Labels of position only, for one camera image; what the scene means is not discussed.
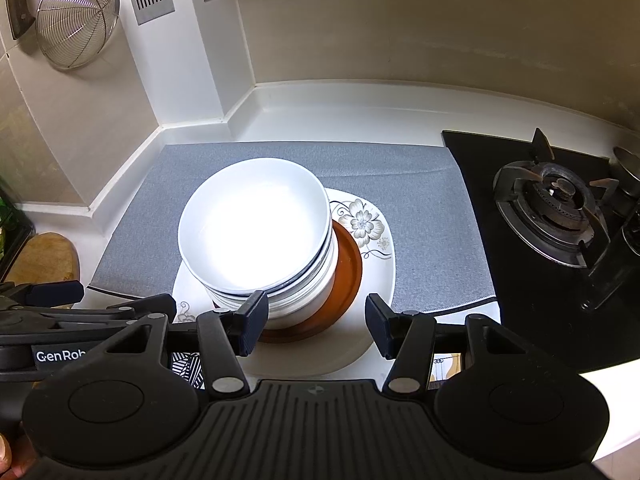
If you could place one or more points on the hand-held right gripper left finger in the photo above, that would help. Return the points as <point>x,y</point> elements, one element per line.
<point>252,325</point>

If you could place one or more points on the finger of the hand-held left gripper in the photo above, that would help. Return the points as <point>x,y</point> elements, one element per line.
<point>57,293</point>
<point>145,306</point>

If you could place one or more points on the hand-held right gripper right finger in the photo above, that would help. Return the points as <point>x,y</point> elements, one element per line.
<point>377,325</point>

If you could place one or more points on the brown round plate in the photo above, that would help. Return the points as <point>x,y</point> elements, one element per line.
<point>347,280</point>

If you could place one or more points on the cream bowl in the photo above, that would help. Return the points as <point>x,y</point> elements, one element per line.
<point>305,310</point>

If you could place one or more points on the white floral square plate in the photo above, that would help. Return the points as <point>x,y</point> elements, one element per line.
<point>372,260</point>

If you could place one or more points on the white bowl with blue pattern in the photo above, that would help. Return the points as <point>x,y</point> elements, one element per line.
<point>250,225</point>

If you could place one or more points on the person's left hand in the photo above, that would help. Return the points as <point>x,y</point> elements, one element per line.
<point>6,465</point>

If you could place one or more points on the wooden cutting board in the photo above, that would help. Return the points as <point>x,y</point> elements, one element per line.
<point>45,260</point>

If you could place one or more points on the black white striped cloth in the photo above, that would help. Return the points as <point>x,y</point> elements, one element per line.
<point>187,370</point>

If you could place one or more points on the dark green object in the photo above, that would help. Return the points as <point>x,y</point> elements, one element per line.
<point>12,220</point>

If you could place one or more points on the grey counter mat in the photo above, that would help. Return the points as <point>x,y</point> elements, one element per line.
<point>425,200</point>

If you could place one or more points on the black glass gas stove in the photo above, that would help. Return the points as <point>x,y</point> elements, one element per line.
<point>475,160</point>

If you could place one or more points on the metal stove burner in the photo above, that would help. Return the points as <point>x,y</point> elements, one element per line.
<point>555,195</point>

